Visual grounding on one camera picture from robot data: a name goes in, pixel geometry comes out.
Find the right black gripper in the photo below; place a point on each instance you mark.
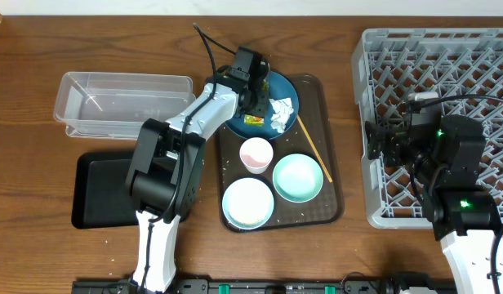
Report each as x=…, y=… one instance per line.
x=395, y=136

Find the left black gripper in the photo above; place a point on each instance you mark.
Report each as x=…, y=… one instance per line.
x=260, y=109

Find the yellow green snack wrapper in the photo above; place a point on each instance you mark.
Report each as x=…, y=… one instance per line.
x=254, y=119

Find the white tissue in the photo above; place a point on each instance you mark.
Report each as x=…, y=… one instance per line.
x=283, y=109

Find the white pink paper cup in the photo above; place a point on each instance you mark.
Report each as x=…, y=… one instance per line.
x=256, y=154

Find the mint green bowl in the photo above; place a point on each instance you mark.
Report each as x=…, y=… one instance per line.
x=297, y=178

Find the light blue bowl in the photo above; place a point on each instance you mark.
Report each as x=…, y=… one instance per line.
x=248, y=203

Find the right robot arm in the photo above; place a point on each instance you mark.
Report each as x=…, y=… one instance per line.
x=442, y=156

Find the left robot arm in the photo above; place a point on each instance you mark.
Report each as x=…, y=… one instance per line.
x=159, y=206

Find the grey dishwasher rack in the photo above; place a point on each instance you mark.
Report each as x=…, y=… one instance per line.
x=390, y=64

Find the clear plastic waste bin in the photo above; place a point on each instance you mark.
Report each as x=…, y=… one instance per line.
x=115, y=105

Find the dark blue plate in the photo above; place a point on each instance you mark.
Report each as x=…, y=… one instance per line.
x=280, y=88

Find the wooden chopstick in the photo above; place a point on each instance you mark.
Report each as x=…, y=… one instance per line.
x=314, y=149

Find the brown serving tray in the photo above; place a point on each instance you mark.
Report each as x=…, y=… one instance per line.
x=328, y=205

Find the black rectangular tray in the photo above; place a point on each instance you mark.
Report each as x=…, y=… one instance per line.
x=101, y=198

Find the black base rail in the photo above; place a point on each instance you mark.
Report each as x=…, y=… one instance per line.
x=198, y=286

